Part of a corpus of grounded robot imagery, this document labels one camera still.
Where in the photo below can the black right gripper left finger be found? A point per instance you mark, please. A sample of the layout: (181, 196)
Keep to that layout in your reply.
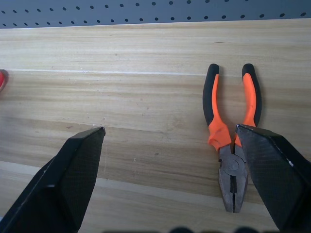
(70, 179)

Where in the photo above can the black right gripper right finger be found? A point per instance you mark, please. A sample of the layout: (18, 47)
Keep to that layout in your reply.
(274, 174)

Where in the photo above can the blue pegboard panel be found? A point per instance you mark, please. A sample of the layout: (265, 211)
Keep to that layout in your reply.
(150, 11)

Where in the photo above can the orange and black pliers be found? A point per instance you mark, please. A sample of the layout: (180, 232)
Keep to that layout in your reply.
(232, 167)

